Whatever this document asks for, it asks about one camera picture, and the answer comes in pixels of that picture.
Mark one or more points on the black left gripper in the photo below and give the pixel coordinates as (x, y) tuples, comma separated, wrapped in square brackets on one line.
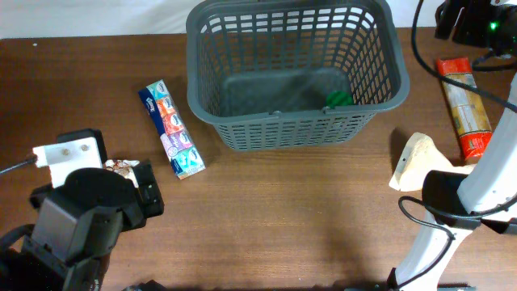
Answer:
[(149, 191)]

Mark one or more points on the red spaghetti packet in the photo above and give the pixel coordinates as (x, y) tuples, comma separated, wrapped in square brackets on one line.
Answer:
[(468, 112)]

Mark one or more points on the beige paper bag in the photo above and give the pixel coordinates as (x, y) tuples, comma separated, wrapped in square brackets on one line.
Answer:
[(418, 158)]

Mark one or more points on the green lidded jar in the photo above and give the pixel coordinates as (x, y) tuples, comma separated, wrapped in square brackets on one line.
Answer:
[(339, 99)]

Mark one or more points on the grey plastic basket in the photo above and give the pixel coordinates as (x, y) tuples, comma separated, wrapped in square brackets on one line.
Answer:
[(259, 72)]

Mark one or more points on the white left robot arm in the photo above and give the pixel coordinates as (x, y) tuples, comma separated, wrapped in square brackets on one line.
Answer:
[(27, 266)]

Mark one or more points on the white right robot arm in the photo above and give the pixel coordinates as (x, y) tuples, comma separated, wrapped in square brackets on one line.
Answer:
[(456, 204)]

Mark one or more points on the brown white snack wrapper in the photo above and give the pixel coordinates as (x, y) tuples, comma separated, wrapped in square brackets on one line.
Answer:
[(124, 168)]

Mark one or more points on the colourful tissue multipack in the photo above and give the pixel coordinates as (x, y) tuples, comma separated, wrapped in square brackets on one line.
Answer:
[(183, 156)]

